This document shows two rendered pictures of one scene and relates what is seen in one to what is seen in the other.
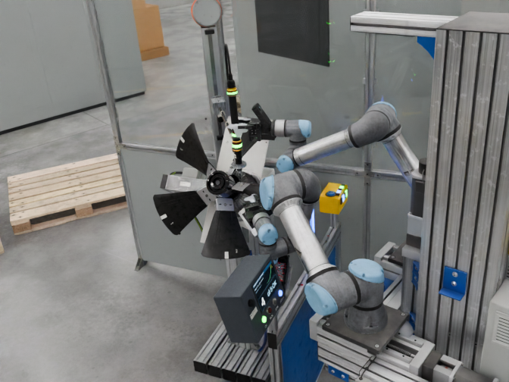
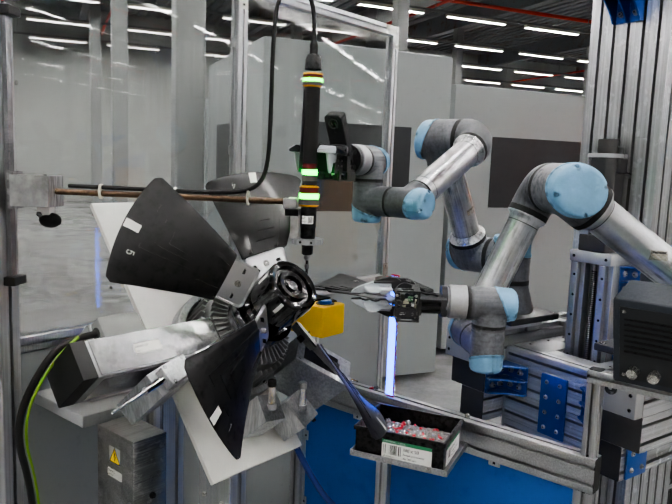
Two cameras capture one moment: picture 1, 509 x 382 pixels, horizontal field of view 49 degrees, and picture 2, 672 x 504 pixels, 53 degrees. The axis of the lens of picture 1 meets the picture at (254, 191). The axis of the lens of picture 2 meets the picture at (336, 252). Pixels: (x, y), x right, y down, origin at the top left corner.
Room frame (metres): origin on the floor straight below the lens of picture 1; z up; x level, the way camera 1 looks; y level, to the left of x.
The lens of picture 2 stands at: (1.96, 1.48, 1.47)
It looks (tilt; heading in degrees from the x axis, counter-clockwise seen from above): 7 degrees down; 284
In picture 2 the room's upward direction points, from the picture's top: 2 degrees clockwise
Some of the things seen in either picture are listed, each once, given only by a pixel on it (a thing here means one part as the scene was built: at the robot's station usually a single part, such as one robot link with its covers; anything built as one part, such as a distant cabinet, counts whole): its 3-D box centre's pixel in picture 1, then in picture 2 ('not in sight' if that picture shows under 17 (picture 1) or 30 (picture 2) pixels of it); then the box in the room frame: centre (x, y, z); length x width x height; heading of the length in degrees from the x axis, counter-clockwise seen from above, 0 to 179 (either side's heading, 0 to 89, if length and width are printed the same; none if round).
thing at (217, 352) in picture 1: (251, 339); not in sight; (2.60, 0.09, 0.04); 0.62 x 0.45 x 0.08; 154
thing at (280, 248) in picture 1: (271, 250); (484, 345); (1.97, -0.05, 1.08); 0.11 x 0.08 x 0.11; 112
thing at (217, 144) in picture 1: (224, 177); (0, 395); (3.07, 0.17, 0.90); 0.08 x 0.06 x 1.80; 99
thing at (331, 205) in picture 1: (333, 198); (312, 317); (2.47, -0.39, 1.02); 0.16 x 0.10 x 0.11; 154
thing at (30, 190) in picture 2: (218, 105); (34, 190); (2.98, 0.16, 1.39); 0.10 x 0.07 x 0.09; 9
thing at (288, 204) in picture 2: (237, 154); (303, 221); (2.37, 0.06, 1.35); 0.09 x 0.07 x 0.10; 9
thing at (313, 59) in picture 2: (235, 123); (310, 149); (2.36, 0.06, 1.50); 0.04 x 0.04 x 0.46
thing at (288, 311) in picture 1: (309, 277); (422, 419); (2.12, -0.22, 0.82); 0.90 x 0.04 x 0.08; 154
